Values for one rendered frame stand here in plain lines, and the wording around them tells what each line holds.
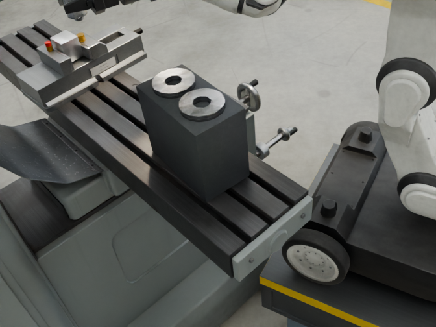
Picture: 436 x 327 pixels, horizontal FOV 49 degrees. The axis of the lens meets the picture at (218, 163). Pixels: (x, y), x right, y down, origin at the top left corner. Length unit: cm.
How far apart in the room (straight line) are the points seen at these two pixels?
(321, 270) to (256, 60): 196
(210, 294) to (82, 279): 51
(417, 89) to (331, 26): 242
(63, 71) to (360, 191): 93
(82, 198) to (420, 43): 89
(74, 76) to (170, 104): 48
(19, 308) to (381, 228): 100
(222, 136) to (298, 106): 189
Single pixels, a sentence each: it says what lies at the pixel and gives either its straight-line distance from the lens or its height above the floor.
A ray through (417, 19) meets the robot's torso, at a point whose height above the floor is 118.
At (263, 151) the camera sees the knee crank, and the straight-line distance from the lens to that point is 168.
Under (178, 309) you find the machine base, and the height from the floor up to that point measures 20.
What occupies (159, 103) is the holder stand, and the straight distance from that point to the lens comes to 96.
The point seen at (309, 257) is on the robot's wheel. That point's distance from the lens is 147.
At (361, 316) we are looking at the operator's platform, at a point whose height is 40.
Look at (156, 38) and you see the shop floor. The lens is 358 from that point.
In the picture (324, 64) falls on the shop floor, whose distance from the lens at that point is 314.
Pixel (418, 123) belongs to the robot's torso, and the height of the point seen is 91.
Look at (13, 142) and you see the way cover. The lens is 133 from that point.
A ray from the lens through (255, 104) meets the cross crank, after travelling 173.
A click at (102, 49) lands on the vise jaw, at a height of 105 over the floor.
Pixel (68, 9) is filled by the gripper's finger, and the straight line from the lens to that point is 118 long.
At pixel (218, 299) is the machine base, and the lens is 179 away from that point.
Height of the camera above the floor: 171
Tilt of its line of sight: 44 degrees down
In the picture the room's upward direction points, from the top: 7 degrees counter-clockwise
